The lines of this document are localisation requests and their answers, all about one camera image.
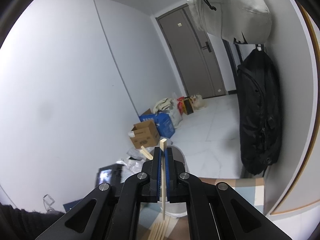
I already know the wooden chopstick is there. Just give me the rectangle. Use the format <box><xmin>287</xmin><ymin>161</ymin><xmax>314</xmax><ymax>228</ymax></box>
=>
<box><xmin>140</xmin><ymin>146</ymin><xmax>153</xmax><ymax>160</ymax></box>
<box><xmin>158</xmin><ymin>217</ymin><xmax>170</xmax><ymax>240</ymax></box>
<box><xmin>160</xmin><ymin>139</ymin><xmax>167</xmax><ymax>220</ymax></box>
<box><xmin>148</xmin><ymin>220</ymin><xmax>165</xmax><ymax>240</ymax></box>

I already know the white oval utensil holder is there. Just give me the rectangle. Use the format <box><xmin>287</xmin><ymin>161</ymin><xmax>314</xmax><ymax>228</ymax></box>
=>
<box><xmin>141</xmin><ymin>146</ymin><xmax>187</xmax><ymax>218</ymax></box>

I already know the grey plastic mailer bag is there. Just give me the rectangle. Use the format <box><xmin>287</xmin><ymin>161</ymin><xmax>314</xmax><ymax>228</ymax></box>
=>
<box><xmin>117</xmin><ymin>148</ymin><xmax>146</xmax><ymax>180</ymax></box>

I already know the wooden chopstick on mat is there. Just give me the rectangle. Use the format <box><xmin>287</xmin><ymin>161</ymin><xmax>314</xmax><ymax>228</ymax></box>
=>
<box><xmin>148</xmin><ymin>220</ymin><xmax>165</xmax><ymax>240</ymax></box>
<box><xmin>158</xmin><ymin>217</ymin><xmax>170</xmax><ymax>240</ymax></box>

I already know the wooden chopstick in holder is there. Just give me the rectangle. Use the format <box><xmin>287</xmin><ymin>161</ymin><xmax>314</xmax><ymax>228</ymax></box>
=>
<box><xmin>140</xmin><ymin>146</ymin><xmax>153</xmax><ymax>160</ymax></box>

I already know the navy jordan shoe box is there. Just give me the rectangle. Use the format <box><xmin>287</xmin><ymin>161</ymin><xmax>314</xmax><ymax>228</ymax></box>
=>
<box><xmin>95</xmin><ymin>164</ymin><xmax>123</xmax><ymax>187</ymax></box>

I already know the brown cardboard box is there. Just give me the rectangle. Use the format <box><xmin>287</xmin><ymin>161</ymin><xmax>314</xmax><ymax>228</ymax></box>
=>
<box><xmin>128</xmin><ymin>120</ymin><xmax>160</xmax><ymax>149</ymax></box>

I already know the blue cardboard box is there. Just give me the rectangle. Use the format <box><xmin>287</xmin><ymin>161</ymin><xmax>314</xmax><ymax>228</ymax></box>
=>
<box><xmin>139</xmin><ymin>109</ymin><xmax>175</xmax><ymax>138</ymax></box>

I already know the checkered table mat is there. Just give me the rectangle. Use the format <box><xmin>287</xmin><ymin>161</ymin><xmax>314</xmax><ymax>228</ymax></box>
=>
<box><xmin>137</xmin><ymin>178</ymin><xmax>265</xmax><ymax>239</ymax></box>

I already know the white sack with cloth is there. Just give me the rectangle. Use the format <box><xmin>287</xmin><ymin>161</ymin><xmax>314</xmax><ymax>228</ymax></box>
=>
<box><xmin>152</xmin><ymin>98</ymin><xmax>183</xmax><ymax>128</ymax></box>

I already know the red yellow paper bag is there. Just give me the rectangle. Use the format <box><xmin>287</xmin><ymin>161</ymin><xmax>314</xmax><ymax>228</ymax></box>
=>
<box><xmin>177</xmin><ymin>97</ymin><xmax>194</xmax><ymax>115</ymax></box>

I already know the beige plastic bag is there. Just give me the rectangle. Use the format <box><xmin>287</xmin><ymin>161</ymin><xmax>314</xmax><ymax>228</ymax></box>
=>
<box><xmin>190</xmin><ymin>94</ymin><xmax>207</xmax><ymax>111</ymax></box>

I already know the grey entrance door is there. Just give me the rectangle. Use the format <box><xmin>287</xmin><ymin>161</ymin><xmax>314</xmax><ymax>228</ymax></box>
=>
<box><xmin>157</xmin><ymin>4</ymin><xmax>227</xmax><ymax>99</ymax></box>

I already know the black hanging backpack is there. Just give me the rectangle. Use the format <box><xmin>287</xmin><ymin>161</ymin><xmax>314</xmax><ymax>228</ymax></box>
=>
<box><xmin>237</xmin><ymin>48</ymin><xmax>283</xmax><ymax>175</ymax></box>

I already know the beige hanging bag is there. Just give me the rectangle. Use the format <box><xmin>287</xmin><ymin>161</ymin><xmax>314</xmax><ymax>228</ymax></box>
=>
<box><xmin>187</xmin><ymin>0</ymin><xmax>272</xmax><ymax>44</ymax></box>

